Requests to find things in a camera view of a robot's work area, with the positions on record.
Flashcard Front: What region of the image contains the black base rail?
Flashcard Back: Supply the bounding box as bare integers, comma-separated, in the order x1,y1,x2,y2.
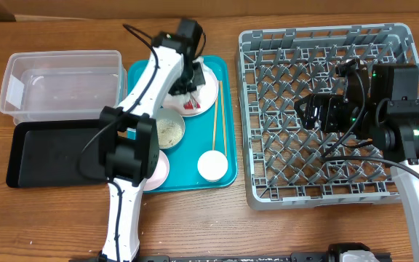
69,242,392,262

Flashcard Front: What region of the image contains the grey dishwasher rack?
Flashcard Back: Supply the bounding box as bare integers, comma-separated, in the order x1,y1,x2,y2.
237,23,419,210

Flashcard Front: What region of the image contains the large white plate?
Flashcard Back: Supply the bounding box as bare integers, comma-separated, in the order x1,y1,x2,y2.
177,62,218,117

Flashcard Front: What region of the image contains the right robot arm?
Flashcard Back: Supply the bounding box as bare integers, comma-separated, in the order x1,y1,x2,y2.
294,59,419,261

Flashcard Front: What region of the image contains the wooden chopstick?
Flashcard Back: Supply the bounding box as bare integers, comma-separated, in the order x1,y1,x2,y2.
212,82,220,151
219,81,227,157

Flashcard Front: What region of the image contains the wooden chopstick left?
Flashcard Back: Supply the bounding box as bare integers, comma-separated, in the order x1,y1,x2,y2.
212,82,220,151

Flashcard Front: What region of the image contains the clear plastic waste bin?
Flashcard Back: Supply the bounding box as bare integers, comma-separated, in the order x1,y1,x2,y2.
0,50,127,124

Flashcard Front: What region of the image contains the grey bowl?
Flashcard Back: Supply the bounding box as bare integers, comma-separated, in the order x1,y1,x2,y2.
156,108,185,149

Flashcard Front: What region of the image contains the white paper cup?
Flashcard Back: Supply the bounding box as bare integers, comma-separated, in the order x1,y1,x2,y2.
197,150,228,182

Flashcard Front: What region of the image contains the black rectangular tray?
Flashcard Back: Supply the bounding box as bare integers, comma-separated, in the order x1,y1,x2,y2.
6,119,106,188

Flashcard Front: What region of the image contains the pink small bowl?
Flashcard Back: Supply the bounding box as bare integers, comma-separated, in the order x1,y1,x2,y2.
144,151,170,191

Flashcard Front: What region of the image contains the red sauce packet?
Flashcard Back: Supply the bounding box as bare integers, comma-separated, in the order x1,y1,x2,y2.
183,97,201,110

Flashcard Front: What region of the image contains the pile of rice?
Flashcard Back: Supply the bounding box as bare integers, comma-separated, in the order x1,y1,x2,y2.
156,119,183,148

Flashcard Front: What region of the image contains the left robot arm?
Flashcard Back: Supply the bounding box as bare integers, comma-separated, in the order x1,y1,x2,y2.
95,18,206,261

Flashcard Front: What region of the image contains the teal serving tray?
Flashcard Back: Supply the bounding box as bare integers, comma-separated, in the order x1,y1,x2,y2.
126,55,239,193

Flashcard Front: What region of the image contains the white napkin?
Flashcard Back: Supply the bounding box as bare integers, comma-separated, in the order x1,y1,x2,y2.
165,56,205,110

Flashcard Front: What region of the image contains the wooden chopstick right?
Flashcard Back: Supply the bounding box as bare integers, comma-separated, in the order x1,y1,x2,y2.
219,81,227,157

